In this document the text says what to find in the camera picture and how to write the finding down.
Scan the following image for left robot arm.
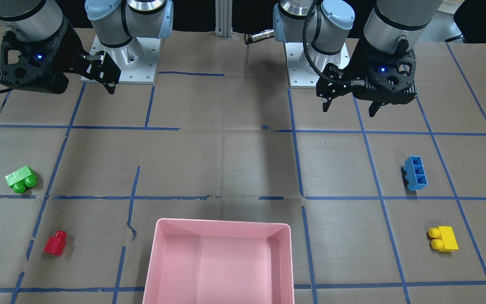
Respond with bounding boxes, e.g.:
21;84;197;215
273;0;442;117

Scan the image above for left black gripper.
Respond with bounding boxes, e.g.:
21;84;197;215
316;39;418;117

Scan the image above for blue three-stud block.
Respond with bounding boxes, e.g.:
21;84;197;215
402;155;428;192

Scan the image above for aluminium frame post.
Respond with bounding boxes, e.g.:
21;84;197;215
214;0;233;40

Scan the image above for pink plastic box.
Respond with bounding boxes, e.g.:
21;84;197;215
142;218;295;304

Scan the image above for black corrugated cable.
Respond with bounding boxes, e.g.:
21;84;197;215
303;0;344;85

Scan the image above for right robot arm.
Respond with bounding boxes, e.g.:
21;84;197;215
0;0;174;94

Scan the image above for red one-stud block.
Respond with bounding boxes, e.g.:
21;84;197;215
43;230;67;256

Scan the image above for yellow two-stud block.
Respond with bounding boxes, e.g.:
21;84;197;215
427;226;459;252

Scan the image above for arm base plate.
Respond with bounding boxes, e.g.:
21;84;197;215
284;41;350;89
91;36;163;85

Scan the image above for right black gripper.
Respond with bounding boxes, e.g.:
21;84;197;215
0;19;121;95

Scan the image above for green two-stud block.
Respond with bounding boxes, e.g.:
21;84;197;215
5;166;38;194

